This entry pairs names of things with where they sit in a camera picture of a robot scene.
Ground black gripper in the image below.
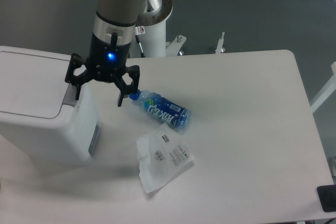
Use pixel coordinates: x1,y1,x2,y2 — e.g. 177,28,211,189
65,32,141,108

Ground grey trash can push button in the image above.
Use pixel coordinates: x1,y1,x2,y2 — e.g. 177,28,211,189
62,83,77,107

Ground white trash can body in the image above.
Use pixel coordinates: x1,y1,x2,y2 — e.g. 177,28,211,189
1,46,101,165

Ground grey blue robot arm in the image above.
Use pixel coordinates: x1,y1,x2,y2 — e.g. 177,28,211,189
65,0,173,106

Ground blue plastic drink bottle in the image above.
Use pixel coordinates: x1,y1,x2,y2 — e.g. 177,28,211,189
129,90,192,132

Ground white crumpled plastic bag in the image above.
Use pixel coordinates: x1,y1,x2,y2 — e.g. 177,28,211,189
137,123,194,194

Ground black device table corner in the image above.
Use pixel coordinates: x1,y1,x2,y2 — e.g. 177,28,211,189
317,185,336,212

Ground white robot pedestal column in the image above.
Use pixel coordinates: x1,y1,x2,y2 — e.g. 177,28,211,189
136,14,168,58

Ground white frame leg right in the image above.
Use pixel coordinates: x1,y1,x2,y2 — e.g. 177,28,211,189
310,62,335,113

